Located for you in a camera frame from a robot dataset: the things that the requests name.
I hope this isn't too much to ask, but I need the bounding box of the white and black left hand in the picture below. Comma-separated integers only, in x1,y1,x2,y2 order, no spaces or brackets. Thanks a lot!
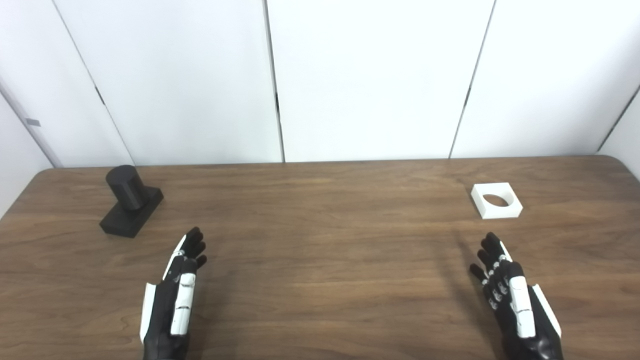
139,226,208,360

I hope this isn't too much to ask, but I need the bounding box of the white and black right hand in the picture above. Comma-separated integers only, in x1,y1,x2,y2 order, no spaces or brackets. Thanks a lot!
469,231,565,360

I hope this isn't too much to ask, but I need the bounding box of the white square piece with hole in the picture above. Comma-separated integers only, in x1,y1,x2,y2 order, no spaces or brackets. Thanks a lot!
471,182,524,220

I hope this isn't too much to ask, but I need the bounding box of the black peg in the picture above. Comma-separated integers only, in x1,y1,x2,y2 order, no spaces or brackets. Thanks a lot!
99,165,164,239

